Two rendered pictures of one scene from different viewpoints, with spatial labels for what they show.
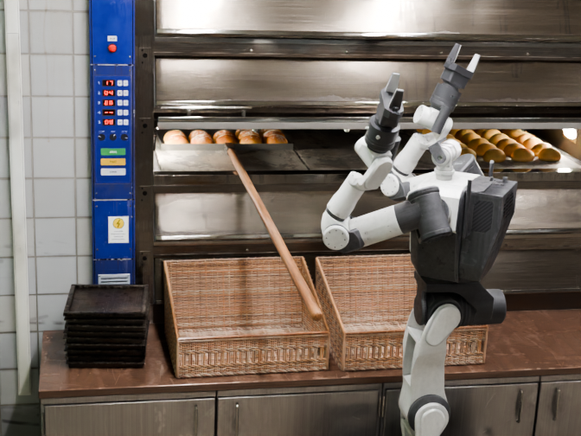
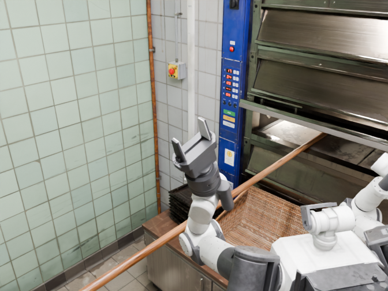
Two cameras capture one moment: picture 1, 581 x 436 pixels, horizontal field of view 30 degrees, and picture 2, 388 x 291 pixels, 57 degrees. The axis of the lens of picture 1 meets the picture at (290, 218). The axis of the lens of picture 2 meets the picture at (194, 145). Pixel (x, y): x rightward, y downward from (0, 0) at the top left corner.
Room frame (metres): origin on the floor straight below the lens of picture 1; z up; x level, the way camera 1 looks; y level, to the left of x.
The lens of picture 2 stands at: (2.54, -0.89, 2.07)
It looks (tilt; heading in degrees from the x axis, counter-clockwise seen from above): 27 degrees down; 55
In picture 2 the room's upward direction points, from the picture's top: straight up
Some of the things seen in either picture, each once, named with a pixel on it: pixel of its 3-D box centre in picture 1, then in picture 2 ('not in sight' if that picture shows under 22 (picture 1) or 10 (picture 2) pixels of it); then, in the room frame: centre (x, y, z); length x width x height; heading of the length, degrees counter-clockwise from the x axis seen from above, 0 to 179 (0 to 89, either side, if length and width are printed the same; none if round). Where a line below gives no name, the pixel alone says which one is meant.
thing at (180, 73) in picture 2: not in sight; (176, 70); (3.77, 1.10, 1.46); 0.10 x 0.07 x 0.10; 101
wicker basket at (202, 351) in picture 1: (243, 313); (264, 239); (3.73, 0.16, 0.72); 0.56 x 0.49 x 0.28; 103
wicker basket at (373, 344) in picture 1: (397, 308); not in sight; (3.85, -0.42, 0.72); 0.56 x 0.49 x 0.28; 103
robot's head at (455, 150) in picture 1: (446, 157); (329, 223); (3.26, -0.47, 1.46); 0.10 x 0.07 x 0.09; 157
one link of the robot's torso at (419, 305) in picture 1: (460, 298); not in sight; (3.26, -0.56, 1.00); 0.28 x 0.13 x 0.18; 102
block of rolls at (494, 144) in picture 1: (486, 139); not in sight; (4.66, -0.84, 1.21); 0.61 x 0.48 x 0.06; 11
